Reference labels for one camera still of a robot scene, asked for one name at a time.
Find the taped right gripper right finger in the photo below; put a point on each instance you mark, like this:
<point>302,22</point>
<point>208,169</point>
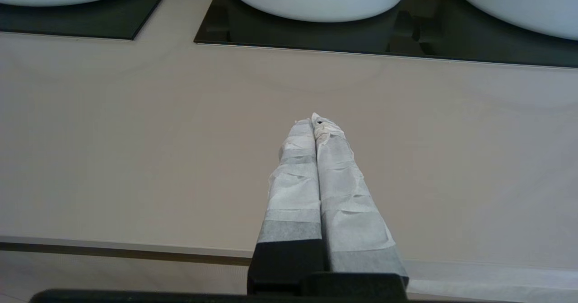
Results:
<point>352,212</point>

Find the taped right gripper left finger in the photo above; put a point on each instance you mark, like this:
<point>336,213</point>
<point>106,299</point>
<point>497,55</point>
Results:
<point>293,203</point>

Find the black glass cooktop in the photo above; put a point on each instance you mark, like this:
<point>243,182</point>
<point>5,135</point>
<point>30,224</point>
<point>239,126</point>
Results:
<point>406,41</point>
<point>81,20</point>

